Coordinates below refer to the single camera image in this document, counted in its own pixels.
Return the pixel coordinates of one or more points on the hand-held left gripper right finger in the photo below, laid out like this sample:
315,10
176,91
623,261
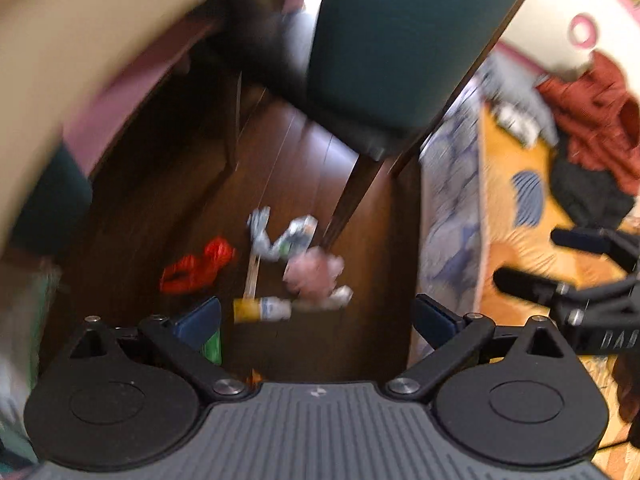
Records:
434,321

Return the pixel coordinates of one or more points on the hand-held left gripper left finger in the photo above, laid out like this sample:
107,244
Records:
200,321

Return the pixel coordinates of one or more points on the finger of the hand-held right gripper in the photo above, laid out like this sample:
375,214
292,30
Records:
580,240
525,285

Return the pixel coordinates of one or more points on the red plastic bag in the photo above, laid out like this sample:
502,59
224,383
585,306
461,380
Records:
197,267

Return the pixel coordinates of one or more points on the dark green trash bin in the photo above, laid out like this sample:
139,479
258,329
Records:
400,45

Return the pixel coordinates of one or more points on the green packet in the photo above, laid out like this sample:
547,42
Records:
214,347

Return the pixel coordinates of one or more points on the orange printed blanket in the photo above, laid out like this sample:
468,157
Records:
515,240

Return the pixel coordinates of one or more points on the black garment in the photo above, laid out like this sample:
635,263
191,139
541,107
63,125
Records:
590,195

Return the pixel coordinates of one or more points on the yellow and white tube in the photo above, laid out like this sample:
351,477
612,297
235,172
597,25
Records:
260,309

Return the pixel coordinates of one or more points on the wooden stick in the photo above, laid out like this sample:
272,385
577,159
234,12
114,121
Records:
251,277

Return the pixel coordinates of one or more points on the white crumpled wrapper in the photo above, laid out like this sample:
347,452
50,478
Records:
335,297

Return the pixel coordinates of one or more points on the crumpled silver wrapper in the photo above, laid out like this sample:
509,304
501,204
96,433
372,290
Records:
285,240

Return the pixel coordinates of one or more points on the crumpled pink paper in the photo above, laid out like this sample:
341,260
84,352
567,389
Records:
312,272

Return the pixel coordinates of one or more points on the rust red garment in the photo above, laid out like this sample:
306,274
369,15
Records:
595,110

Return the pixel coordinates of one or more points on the white printed packet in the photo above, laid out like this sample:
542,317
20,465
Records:
517,122

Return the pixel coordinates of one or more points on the dark wooden furniture leg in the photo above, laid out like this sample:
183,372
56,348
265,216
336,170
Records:
350,200

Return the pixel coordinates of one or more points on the cream curved furniture panel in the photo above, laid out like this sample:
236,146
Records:
75,50

